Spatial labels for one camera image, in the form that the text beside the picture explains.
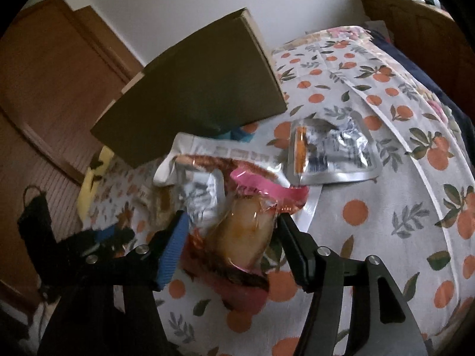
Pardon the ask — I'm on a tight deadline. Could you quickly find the wooden desk by window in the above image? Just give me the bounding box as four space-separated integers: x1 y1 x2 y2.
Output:
362 0 474 117

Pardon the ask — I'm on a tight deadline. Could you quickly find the silver foil snack pouch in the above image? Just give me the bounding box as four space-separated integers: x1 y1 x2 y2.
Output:
175 163 227 231

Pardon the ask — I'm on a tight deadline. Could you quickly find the clear bread bag red trim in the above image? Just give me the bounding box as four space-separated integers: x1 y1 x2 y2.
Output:
181 165 310 315

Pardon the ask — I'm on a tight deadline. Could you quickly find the clear brown cracker pack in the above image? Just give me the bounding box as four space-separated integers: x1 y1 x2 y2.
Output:
135 185 176 231

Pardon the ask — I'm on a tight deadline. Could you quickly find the wooden wardrobe door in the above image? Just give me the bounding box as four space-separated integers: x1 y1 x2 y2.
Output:
1 0 141 310

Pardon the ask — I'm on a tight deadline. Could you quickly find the yellow pillow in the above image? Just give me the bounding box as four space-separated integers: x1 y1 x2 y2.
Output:
77 146 114 222

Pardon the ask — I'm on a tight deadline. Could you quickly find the brown cardboard box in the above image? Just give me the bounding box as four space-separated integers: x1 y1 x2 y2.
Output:
91 8 286 167

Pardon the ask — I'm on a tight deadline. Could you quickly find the white chicken-feet snack pouch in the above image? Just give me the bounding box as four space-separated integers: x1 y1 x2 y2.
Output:
153 133 290 187

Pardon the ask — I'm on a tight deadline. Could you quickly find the small silver orange-label pouch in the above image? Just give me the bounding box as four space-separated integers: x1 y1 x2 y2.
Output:
286 111 382 187

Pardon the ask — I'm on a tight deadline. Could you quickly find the teal candy wrapper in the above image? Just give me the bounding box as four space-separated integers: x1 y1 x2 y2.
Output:
229 127 254 143

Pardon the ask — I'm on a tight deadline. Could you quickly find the orange-print white bedsheet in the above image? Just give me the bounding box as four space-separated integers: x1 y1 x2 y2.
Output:
79 25 475 356

